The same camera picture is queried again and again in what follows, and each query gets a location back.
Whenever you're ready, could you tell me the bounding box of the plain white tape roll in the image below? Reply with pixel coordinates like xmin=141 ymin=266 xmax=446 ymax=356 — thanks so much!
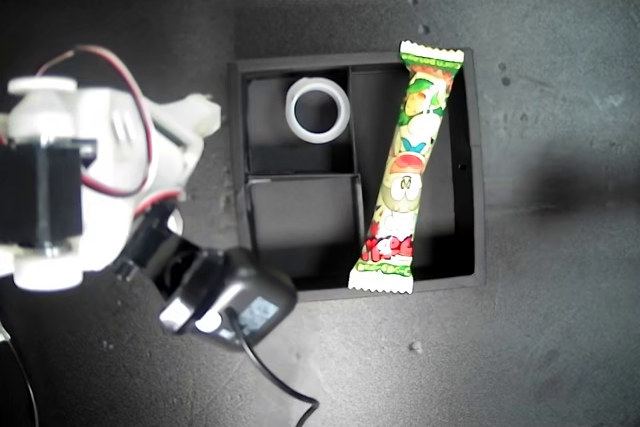
xmin=284 ymin=75 xmax=352 ymax=145

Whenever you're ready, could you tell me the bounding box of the snack bar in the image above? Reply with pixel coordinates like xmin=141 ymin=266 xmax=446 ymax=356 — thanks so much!
xmin=347 ymin=40 xmax=468 ymax=296

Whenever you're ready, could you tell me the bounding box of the black tray with wells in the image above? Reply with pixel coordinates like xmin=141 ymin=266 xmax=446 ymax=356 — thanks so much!
xmin=227 ymin=48 xmax=487 ymax=304

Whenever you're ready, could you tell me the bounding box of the red servo wire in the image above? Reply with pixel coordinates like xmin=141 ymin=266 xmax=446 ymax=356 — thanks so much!
xmin=34 ymin=45 xmax=157 ymax=197

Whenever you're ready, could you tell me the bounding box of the thin black cable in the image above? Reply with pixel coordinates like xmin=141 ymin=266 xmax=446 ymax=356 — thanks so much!
xmin=0 ymin=320 xmax=40 ymax=427

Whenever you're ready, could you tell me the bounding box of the black camera cable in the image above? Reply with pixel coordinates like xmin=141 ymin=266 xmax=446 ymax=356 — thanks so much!
xmin=227 ymin=309 xmax=320 ymax=427

